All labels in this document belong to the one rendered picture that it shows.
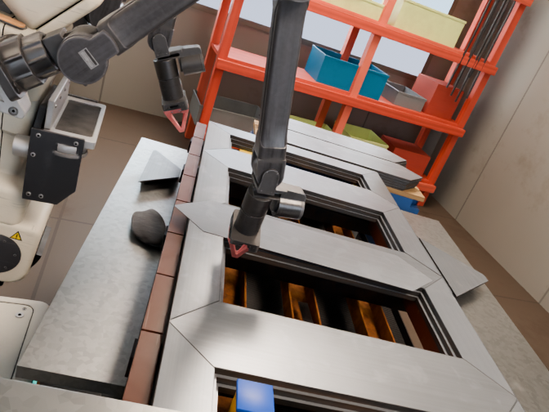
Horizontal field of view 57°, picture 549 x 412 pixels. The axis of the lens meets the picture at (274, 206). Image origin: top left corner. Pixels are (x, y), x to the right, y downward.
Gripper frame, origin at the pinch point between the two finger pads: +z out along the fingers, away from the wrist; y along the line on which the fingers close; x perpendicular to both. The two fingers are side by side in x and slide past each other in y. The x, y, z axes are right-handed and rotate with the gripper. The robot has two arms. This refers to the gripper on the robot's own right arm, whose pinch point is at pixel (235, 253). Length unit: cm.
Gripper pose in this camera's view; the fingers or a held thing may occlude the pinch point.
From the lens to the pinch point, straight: 118.1
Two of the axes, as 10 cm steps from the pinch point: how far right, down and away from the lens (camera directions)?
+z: -3.2, 7.3, 6.1
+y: 0.1, -6.4, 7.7
